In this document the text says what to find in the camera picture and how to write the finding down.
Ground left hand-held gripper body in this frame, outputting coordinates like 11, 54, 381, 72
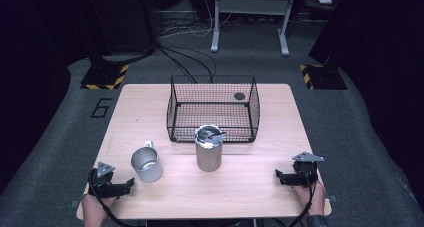
87, 161, 116, 199

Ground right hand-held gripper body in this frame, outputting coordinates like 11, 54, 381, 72
291, 151, 325, 188

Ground metal mug with handle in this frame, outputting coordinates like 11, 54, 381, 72
130, 140, 164, 183

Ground steel tumbler with lid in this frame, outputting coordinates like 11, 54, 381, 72
194, 124, 227, 173

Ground black wire mesh basket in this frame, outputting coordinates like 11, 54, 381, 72
166, 74, 261, 144

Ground person's left hand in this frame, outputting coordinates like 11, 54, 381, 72
81, 192, 117, 222

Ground person's right hand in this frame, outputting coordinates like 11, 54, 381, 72
292, 180, 327, 217

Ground hazard striped stand base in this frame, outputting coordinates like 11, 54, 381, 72
298, 63, 349, 91
80, 63, 130, 91

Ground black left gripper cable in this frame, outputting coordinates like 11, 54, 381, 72
87, 169, 141, 227

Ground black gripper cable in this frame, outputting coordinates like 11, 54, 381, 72
287, 178, 318, 227
87, 169, 141, 227

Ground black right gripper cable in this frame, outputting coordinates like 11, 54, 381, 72
287, 178, 318, 227

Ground black floor cables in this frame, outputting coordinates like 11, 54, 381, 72
155, 41, 218, 85

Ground white metal desk frame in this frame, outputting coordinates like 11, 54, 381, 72
210, 0, 298, 57

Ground white floor cables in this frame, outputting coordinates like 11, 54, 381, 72
159, 0, 235, 40

